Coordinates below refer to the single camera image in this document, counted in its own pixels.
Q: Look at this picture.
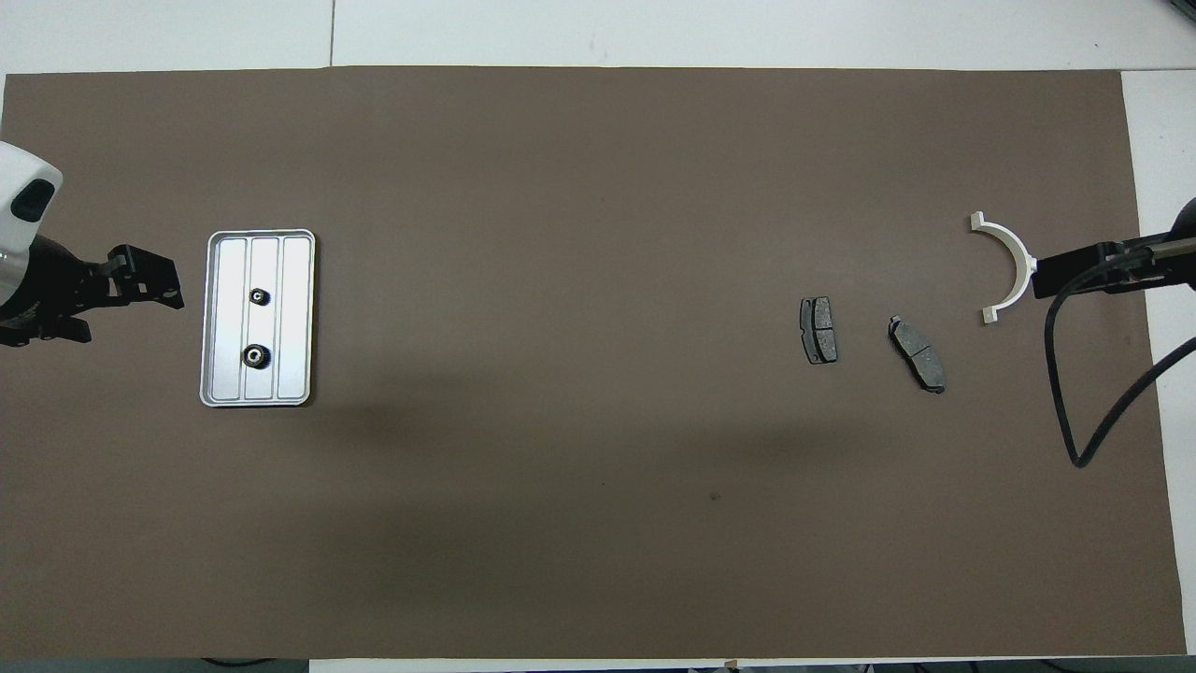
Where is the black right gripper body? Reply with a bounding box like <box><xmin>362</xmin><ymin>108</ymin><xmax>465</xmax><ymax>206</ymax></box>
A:
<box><xmin>1107</xmin><ymin>196</ymin><xmax>1196</xmax><ymax>295</ymax></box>

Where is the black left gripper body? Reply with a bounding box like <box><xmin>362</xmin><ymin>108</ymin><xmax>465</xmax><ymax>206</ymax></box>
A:
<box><xmin>0</xmin><ymin>234</ymin><xmax>108</xmax><ymax>349</ymax></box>

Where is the silver metal tray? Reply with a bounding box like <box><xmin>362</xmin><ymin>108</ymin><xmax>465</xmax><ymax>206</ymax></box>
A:
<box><xmin>199</xmin><ymin>229</ymin><xmax>317</xmax><ymax>408</ymax></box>

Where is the curved grey brake pad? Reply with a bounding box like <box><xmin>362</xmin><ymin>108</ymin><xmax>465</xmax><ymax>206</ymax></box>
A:
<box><xmin>888</xmin><ymin>316</ymin><xmax>947</xmax><ymax>394</ymax></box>

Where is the rectangular grey brake pad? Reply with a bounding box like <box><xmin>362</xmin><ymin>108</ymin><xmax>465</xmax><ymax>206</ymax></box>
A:
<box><xmin>800</xmin><ymin>296</ymin><xmax>839</xmax><ymax>365</ymax></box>

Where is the brown table mat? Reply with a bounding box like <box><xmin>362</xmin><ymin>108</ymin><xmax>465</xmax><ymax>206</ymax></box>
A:
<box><xmin>0</xmin><ymin>65</ymin><xmax>1188</xmax><ymax>661</ymax></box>

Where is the white semicircular bracket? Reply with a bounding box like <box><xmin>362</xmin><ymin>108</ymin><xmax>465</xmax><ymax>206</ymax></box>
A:
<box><xmin>970</xmin><ymin>212</ymin><xmax>1038</xmax><ymax>325</ymax></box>

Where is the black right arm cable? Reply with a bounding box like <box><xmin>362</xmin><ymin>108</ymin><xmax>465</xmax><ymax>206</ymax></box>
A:
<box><xmin>1045</xmin><ymin>238</ymin><xmax>1196</xmax><ymax>468</ymax></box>

